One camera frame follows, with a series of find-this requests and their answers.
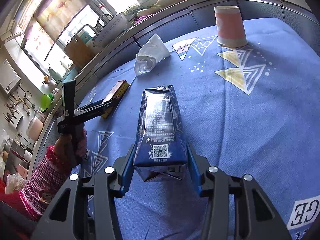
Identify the red yellow cardboard box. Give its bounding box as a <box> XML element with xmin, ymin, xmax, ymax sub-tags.
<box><xmin>101</xmin><ymin>80</ymin><xmax>130</xmax><ymax>119</ymax></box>

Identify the dark blue milk carton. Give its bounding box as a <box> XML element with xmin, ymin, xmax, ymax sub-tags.
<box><xmin>133</xmin><ymin>85</ymin><xmax>188</xmax><ymax>182</ymax></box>

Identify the white tissue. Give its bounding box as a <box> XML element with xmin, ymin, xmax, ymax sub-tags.
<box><xmin>134</xmin><ymin>34</ymin><xmax>170</xmax><ymax>76</ymax></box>

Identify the pink paper cup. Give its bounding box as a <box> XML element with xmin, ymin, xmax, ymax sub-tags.
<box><xmin>214</xmin><ymin>5</ymin><xmax>248</xmax><ymax>48</ymax></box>

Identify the person left hand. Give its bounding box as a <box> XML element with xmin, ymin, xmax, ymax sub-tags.
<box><xmin>54</xmin><ymin>129</ymin><xmax>87</xmax><ymax>168</ymax></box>

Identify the wooden cutting board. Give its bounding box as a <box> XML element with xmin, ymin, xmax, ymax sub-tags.
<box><xmin>64</xmin><ymin>35</ymin><xmax>96</xmax><ymax>69</ymax></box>

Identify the red checkered sleeve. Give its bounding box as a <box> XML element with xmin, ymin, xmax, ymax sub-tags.
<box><xmin>1</xmin><ymin>145</ymin><xmax>71</xmax><ymax>221</ymax></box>

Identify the chrome sink faucet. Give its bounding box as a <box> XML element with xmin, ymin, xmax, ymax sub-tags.
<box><xmin>73</xmin><ymin>14</ymin><xmax>113</xmax><ymax>42</ymax></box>

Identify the white patterned basin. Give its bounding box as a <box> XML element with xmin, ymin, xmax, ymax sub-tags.
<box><xmin>93</xmin><ymin>12</ymin><xmax>127</xmax><ymax>48</ymax></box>

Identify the blue printed tablecloth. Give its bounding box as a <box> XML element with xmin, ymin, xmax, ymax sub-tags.
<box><xmin>76</xmin><ymin>18</ymin><xmax>319</xmax><ymax>239</ymax></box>

